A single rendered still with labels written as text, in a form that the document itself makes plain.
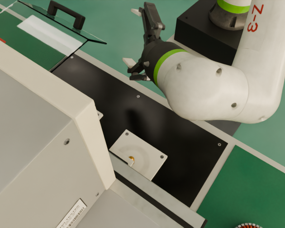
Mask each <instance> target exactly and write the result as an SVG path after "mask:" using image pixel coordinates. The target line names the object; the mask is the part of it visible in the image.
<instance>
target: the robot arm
mask: <svg viewBox="0 0 285 228"><path fill-rule="evenodd" d="M131 12H133V13H135V14H136V15H138V16H140V17H142V21H143V27H144V35H143V39H144V49H143V52H142V56H141V58H140V59H139V60H138V62H137V63H136V62H135V61H134V60H133V59H131V58H124V57H123V58H122V60H123V61H124V62H125V64H126V65H127V66H128V69H127V73H131V76H130V77H129V80H130V81H141V80H142V81H152V82H153V83H154V84H155V85H156V86H157V87H158V88H159V89H160V90H161V91H162V92H163V94H164V95H165V97H166V99H167V102H168V104H169V106H170V107H171V109H172V110H173V111H174V112H175V113H176V114H177V115H179V116H180V117H182V118H184V119H187V120H191V121H197V120H200V121H205V120H229V121H235V122H241V123H245V124H256V123H259V122H262V121H265V120H266V119H268V118H270V117H271V116H272V115H273V114H274V113H275V112H276V110H277V108H278V107H279V104H280V100H281V95H282V89H283V85H284V80H285V0H216V2H215V4H214V5H213V6H211V8H210V9H209V19H210V20H211V22H212V23H213V24H215V25H216V26H218V27H220V28H222V29H225V30H232V31H235V30H241V29H244V30H243V33H242V36H241V40H240V43H239V46H238V49H237V52H236V55H235V58H234V60H233V63H232V66H229V65H225V64H222V63H219V62H215V61H212V60H209V59H207V58H202V57H197V56H194V55H192V54H191V53H189V52H188V51H186V50H184V49H183V48H181V47H180V46H178V45H177V44H175V43H173V42H164V41H162V39H161V37H160V33H161V30H165V25H164V24H163V23H162V21H161V19H160V16H159V14H158V11H157V9H156V6H155V4H154V3H150V2H144V8H143V7H139V9H131ZM148 38H149V39H148ZM143 70H145V72H144V73H142V74H139V73H140V72H142V71H143Z"/></svg>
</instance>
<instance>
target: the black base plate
mask: <svg viewBox="0 0 285 228"><path fill-rule="evenodd" d="M52 74H53V75H55V76H57V77H58V78H60V79H61V80H63V81H64V82H66V83H67V84H69V85H71V86H72V87H74V88H76V89H77V90H79V91H80V92H82V93H83V94H85V95H86V96H88V97H90V98H91V99H93V101H94V103H95V107H96V110H97V111H99V112H101V113H102V114H103V117H102V118H101V119H100V120H99V121H100V125H101V128H102V132H103V135H104V139H105V142H106V146H107V149H110V148H111V147H112V146H113V144H114V143H115V142H116V141H117V140H118V138H119V137H120V136H121V135H122V134H123V132H124V131H125V130H128V131H130V132H131V133H133V134H134V135H136V136H137V137H139V138H141V139H142V140H143V141H145V142H147V143H148V144H150V145H151V146H153V147H154V148H156V149H157V150H159V151H161V152H162V153H164V154H165V155H167V159H166V160H165V161H164V163H163V165H162V166H161V167H160V169H159V170H158V172H157V173H156V174H155V176H154V177H153V179H152V180H151V181H152V182H153V183H154V184H156V185H157V186H159V187H160V188H162V189H163V190H164V191H166V192H167V193H169V194H170V195H172V196H173V197H175V198H176V199H178V200H179V201H180V202H182V203H183V204H185V205H186V206H188V207H189V208H190V207H191V205H192V204H193V202H194V200H195V198H196V197H197V195H198V193H199V192H200V190H201V188H202V187H203V185H204V183H205V182H206V180H207V178H208V176H209V175H210V173H211V171H212V170H213V168H214V167H215V165H216V163H217V162H218V160H219V158H220V157H221V155H222V153H223V152H224V150H225V148H226V146H227V145H228V143H227V142H225V141H224V140H222V139H220V138H218V137H217V136H215V135H213V134H212V133H210V132H208V131H206V130H205V129H203V128H201V127H200V126H198V125H196V124H195V123H193V122H191V121H189V120H187V119H184V118H182V117H180V116H179V115H177V114H176V113H175V112H174V111H172V110H171V109H169V108H167V107H165V106H163V105H162V104H160V103H158V102H157V101H155V100H153V99H152V98H150V97H148V96H146V95H145V94H143V93H141V92H140V91H138V90H136V89H134V88H133V87H131V86H129V85H128V84H126V83H124V82H122V81H121V80H119V79H117V78H116V77H114V76H112V75H111V74H109V73H107V72H105V71H103V70H102V69H100V68H98V67H97V66H95V65H93V64H92V63H90V62H88V61H87V60H85V59H83V58H81V57H80V56H78V55H76V54H73V55H71V56H70V57H69V58H68V59H67V60H66V61H64V62H63V63H62V64H61V65H60V66H59V67H58V68H57V69H56V70H54V71H53V72H52Z"/></svg>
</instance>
